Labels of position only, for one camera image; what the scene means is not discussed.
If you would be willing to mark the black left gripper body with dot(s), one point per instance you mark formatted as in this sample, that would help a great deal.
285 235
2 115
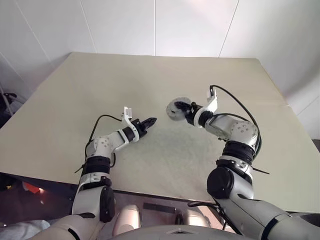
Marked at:
140 128

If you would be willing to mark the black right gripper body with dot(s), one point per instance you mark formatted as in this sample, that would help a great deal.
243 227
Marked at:
193 112

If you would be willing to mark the round grey housing lid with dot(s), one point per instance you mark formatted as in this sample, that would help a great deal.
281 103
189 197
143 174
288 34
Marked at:
172 106

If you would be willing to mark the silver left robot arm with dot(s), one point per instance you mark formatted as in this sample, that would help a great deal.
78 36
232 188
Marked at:
105 145

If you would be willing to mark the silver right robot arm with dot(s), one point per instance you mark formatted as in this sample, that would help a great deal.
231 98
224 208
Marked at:
240 130

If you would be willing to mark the black flat bar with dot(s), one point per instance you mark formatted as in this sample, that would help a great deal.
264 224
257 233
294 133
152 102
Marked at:
158 208

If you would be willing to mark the pale rounded shape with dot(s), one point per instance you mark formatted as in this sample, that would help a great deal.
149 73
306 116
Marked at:
196 217
128 218

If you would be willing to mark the grey robot torso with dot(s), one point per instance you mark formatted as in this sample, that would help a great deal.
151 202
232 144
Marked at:
175 233

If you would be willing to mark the orange object under table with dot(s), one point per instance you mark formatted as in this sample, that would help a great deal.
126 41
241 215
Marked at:
30 187

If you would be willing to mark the grey cloth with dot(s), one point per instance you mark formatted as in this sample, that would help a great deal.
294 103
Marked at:
20 230

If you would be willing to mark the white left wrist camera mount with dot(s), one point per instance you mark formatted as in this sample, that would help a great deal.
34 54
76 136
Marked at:
128 117

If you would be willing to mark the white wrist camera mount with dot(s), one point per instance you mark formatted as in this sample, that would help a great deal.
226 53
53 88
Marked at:
128 117
212 102

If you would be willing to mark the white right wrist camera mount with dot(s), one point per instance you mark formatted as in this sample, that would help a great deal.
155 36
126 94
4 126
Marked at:
212 102

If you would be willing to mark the black metal table frame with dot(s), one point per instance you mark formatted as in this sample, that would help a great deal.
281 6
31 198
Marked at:
37 180

